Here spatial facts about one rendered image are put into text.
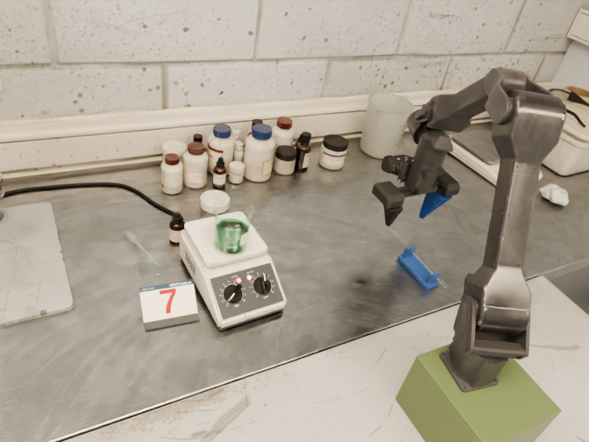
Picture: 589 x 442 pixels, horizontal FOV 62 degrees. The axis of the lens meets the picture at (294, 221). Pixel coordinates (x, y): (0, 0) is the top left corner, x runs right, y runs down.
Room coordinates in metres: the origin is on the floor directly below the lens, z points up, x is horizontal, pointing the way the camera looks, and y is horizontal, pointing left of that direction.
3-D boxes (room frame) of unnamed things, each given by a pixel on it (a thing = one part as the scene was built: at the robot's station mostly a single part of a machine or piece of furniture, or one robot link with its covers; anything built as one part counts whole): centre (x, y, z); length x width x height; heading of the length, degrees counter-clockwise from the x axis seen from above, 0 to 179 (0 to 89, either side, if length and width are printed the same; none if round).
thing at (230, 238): (0.65, 0.11, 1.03); 0.07 x 0.06 x 0.08; 101
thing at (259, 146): (1.02, 0.12, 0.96); 0.07 x 0.07 x 0.13
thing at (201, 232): (0.67, 0.12, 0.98); 0.12 x 0.12 x 0.01; 37
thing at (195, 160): (0.94, 0.25, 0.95); 0.06 x 0.06 x 0.10
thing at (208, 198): (0.79, 0.17, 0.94); 0.06 x 0.06 x 0.08
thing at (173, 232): (0.73, 0.22, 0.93); 0.03 x 0.03 x 0.07
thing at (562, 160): (1.55, -0.82, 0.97); 0.37 x 0.31 x 0.14; 126
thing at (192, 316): (0.55, 0.18, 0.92); 0.09 x 0.06 x 0.04; 119
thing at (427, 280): (0.78, -0.27, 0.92); 0.10 x 0.03 x 0.04; 34
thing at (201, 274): (0.65, 0.10, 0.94); 0.22 x 0.13 x 0.08; 37
